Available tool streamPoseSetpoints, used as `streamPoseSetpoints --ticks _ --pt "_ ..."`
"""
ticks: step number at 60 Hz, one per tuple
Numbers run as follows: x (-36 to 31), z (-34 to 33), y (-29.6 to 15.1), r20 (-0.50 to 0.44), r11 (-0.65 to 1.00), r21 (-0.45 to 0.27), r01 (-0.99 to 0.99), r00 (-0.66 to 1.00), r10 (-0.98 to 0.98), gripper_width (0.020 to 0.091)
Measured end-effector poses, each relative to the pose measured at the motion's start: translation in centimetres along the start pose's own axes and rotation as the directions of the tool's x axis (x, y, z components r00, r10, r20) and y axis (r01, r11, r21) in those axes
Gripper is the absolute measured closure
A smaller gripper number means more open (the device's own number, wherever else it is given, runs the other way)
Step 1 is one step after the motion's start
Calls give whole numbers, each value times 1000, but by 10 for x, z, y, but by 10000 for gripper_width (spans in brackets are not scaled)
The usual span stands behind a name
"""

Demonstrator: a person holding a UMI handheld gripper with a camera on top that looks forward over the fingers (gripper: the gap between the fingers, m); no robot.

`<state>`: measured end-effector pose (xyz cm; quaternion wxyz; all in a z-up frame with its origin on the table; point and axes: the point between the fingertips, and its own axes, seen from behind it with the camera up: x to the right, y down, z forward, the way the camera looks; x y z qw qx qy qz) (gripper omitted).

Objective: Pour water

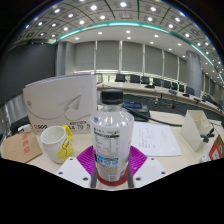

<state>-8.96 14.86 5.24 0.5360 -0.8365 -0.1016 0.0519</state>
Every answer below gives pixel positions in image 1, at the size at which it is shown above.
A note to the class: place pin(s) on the red and white card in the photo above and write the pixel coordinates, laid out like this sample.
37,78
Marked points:
216,151

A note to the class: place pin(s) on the white folded card holder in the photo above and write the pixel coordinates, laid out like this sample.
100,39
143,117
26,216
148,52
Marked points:
193,128

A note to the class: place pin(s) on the recessed ceiling lights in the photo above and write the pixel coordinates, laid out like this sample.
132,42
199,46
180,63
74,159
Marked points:
100,16

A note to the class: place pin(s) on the white paper-plane print box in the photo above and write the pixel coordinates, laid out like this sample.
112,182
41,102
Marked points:
56,100

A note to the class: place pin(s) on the black desk microphone base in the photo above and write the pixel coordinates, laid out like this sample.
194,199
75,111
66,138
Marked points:
207,135

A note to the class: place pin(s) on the row of black office chairs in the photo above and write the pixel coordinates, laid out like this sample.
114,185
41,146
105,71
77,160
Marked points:
156,81

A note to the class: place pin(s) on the long curved conference desk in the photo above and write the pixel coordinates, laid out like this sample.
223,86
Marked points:
150,91

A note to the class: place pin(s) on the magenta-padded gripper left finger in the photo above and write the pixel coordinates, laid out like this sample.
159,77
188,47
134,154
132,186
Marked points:
71,170

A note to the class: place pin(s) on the brown paper envelope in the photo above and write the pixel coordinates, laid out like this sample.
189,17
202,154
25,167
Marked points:
18,148

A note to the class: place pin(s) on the clear black-capped water bottle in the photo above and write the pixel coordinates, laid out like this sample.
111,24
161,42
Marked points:
111,126

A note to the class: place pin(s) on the black desk console unit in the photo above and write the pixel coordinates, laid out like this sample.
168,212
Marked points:
136,109

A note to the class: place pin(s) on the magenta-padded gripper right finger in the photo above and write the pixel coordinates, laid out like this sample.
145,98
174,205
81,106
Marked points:
150,170

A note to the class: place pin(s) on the white power adapter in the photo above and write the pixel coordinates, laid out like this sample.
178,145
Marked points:
26,128

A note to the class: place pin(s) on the white ceramic mug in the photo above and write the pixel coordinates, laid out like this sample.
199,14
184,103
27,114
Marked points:
52,141

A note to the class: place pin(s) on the flat round red coaster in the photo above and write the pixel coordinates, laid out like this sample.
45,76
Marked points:
113,183

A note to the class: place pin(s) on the white printed paper sheet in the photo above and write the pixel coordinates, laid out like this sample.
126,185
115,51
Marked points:
155,140

